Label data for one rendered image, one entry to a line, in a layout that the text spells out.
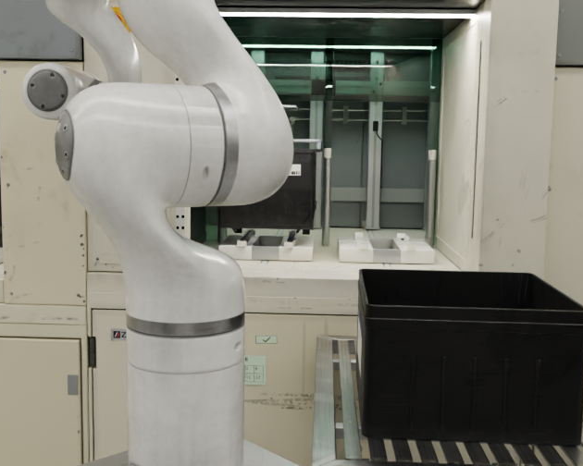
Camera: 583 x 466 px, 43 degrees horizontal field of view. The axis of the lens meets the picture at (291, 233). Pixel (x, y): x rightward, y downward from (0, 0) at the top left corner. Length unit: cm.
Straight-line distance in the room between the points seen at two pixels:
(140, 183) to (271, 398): 91
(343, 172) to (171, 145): 168
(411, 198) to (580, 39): 98
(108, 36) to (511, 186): 76
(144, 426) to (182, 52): 37
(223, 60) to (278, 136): 9
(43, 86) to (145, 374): 56
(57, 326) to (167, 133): 94
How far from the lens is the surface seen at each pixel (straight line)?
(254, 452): 92
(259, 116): 72
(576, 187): 150
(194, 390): 72
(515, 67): 142
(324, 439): 96
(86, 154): 67
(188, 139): 68
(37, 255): 155
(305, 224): 163
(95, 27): 112
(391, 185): 233
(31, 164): 153
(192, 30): 76
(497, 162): 141
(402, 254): 165
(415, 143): 234
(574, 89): 150
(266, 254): 165
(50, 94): 115
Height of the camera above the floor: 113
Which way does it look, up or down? 7 degrees down
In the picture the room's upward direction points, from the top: 1 degrees clockwise
